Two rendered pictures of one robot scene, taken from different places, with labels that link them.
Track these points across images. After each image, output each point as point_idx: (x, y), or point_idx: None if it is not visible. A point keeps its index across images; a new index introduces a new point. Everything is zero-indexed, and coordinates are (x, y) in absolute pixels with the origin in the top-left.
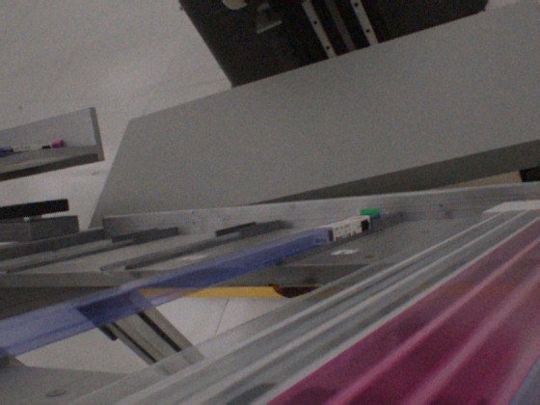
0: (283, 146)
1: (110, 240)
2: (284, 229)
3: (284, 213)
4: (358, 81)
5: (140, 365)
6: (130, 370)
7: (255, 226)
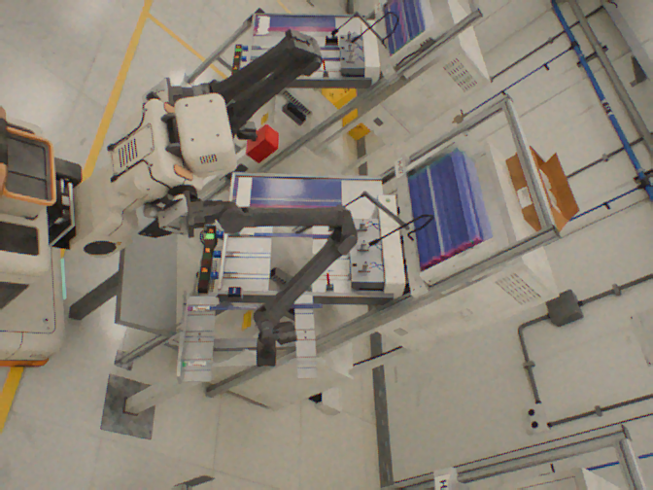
0: (158, 263)
1: (224, 287)
2: (228, 250)
3: (225, 249)
4: (141, 237)
5: (40, 467)
6: (42, 473)
7: (234, 251)
